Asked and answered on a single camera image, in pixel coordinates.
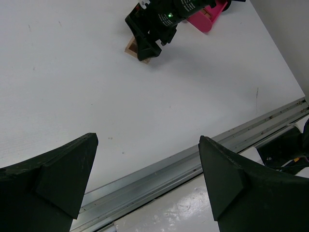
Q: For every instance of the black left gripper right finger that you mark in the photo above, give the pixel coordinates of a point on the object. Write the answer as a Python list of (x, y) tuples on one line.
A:
[(246, 196)]

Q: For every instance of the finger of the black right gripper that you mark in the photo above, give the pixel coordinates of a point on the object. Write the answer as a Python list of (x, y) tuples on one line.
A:
[(146, 45)]

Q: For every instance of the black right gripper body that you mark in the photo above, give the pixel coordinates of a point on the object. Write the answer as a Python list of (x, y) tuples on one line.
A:
[(163, 16)]

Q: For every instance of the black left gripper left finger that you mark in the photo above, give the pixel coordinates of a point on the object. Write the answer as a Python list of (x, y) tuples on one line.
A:
[(45, 193)]

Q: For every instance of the square brown eyeshadow palette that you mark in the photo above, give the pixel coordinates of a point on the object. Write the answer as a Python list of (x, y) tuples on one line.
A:
[(132, 48)]

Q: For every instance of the pink bottom drawer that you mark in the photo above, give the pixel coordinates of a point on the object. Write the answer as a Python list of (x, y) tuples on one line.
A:
[(205, 18)]

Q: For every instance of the white taped cover panel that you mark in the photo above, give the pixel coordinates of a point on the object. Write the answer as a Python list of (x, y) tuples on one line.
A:
[(185, 209)]

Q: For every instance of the aluminium table edge rail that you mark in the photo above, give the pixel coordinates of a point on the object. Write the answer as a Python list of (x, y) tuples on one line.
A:
[(103, 206)]

